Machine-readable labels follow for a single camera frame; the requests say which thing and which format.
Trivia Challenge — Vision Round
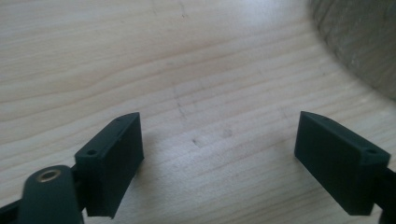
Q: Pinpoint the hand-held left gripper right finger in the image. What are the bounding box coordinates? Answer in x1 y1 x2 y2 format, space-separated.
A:
293 110 392 217

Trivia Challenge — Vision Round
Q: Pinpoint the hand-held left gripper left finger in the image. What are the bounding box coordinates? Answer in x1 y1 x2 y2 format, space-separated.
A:
74 111 146 219

